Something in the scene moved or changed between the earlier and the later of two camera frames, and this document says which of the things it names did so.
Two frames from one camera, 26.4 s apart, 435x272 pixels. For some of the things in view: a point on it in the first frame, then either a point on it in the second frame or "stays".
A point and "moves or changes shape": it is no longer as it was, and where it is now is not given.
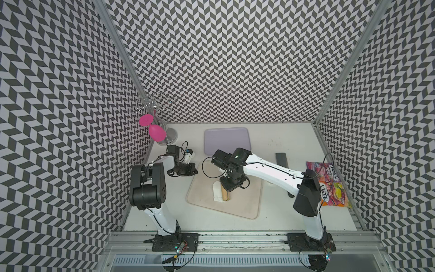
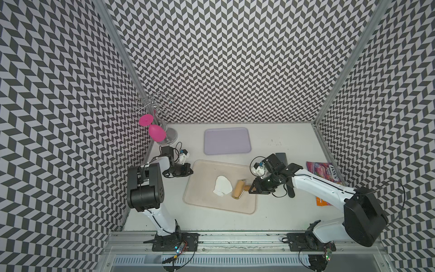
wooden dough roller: x=226 y=195 moves or changes shape
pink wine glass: x=155 y=132 stays
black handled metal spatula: x=282 y=160 stays
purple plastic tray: x=227 y=139 stays
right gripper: x=230 y=187 -> x=257 y=190
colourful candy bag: x=332 y=191 stays
